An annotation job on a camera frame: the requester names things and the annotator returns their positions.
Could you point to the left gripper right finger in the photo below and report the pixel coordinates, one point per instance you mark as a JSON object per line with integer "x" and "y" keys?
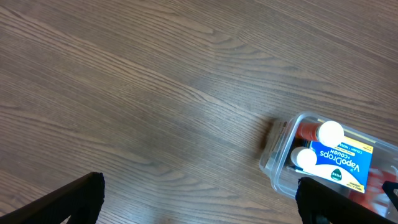
{"x": 319, "y": 204}

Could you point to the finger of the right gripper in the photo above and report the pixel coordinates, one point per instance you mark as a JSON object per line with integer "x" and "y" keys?
{"x": 389, "y": 188}

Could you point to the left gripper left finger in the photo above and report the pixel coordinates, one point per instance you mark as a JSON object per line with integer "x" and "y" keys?
{"x": 79, "y": 201}

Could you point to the red medicine box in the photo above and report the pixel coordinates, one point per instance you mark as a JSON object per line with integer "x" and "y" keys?
{"x": 374, "y": 198}

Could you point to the blue Vicks VapoDrops box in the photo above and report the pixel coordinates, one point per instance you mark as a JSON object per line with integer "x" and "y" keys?
{"x": 347, "y": 164}

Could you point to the dark bottle white cap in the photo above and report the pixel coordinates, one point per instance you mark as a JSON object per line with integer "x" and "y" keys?
{"x": 302, "y": 155}

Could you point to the orange pill bottle white cap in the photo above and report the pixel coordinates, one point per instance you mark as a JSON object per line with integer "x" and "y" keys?
{"x": 329, "y": 133}

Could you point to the clear plastic container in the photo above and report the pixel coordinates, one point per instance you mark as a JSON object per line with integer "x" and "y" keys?
{"x": 284, "y": 176}

